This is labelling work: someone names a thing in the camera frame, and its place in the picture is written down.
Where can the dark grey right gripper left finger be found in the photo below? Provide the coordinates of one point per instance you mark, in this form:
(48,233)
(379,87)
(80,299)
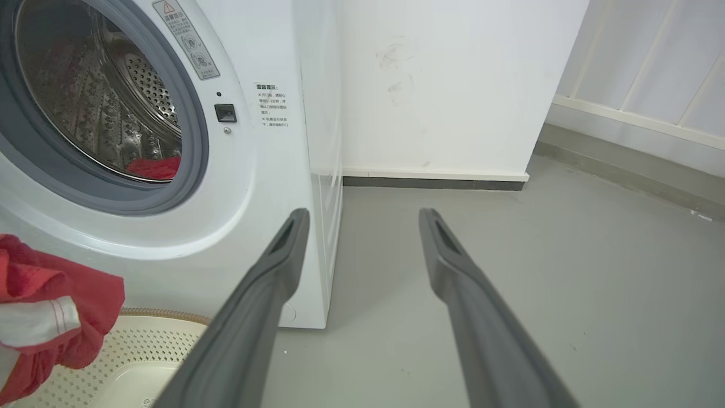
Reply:
(249,317)

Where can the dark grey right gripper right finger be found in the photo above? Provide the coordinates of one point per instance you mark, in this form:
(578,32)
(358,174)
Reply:
(481,328)

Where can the red garment with white trim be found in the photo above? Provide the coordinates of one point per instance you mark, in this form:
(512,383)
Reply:
(85,289)

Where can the cream perforated laundry basket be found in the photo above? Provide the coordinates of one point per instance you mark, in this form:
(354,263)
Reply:
(141,345)

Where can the white front-load washing machine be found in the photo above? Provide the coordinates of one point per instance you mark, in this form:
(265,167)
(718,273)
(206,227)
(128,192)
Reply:
(255,198)

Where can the grey rubber door gasket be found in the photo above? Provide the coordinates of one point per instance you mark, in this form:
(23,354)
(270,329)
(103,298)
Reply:
(193,153)

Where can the black door latch socket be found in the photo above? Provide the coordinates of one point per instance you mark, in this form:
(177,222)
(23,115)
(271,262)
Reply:
(225,113)

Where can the white text instruction sticker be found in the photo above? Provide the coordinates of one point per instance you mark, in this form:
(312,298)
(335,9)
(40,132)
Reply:
(272,105)

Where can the small white floor scrap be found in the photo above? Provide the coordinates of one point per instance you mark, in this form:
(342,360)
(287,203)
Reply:
(701,215)

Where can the perforated steel washer drum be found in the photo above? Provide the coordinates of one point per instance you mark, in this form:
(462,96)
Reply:
(85,102)

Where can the grey warning label sticker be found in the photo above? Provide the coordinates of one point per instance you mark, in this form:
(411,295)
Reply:
(187,39)

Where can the white wall baseboard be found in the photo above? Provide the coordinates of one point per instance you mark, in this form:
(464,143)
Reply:
(436,175)

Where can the white slatted wall panel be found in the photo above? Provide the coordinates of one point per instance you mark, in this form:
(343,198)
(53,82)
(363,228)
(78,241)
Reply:
(651,85)

